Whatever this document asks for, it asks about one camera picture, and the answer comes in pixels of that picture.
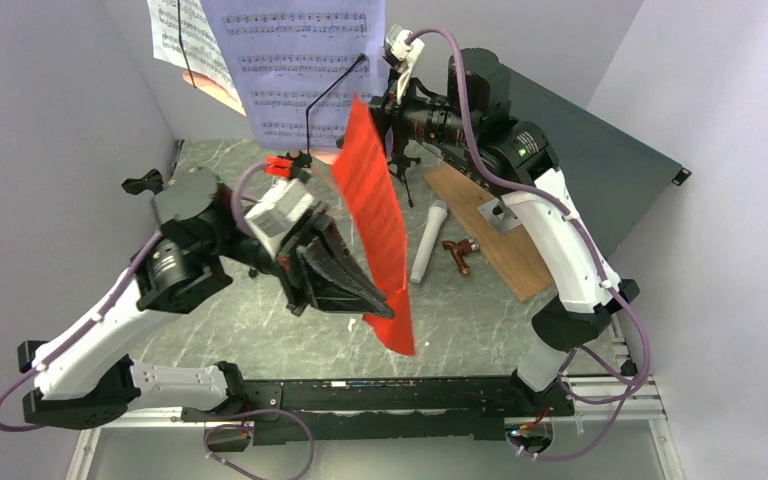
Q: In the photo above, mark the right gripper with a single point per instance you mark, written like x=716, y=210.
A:
x=389, y=111

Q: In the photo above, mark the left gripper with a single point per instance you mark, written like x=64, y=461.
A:
x=319, y=280

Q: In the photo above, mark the red sheet music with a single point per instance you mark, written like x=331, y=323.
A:
x=363, y=179

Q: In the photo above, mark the white handheld microphone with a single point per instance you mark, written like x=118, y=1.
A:
x=437, y=213

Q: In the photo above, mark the pink music stand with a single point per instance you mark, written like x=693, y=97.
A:
x=311, y=166

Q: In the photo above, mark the purple sheet paper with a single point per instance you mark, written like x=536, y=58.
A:
x=297, y=66

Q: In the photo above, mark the black round-base mic stand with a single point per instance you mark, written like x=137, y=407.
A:
x=152, y=182

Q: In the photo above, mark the black tripod mic stand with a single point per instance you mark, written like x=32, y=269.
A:
x=402, y=164

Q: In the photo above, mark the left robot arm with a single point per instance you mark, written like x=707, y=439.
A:
x=85, y=377

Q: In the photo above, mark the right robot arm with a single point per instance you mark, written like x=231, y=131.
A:
x=513, y=160

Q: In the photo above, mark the copper pipe fitting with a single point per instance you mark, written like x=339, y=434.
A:
x=459, y=251

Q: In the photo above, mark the wooden board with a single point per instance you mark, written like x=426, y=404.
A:
x=513, y=255

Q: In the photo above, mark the dark rack audio unit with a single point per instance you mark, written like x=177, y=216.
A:
x=613, y=178

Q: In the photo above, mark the white sheet music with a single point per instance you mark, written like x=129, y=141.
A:
x=182, y=36

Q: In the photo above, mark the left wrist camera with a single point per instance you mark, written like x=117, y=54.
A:
x=272, y=217

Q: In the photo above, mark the metal clamp bracket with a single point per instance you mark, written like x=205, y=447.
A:
x=499, y=216

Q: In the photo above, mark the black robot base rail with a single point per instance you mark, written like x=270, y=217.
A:
x=479, y=407

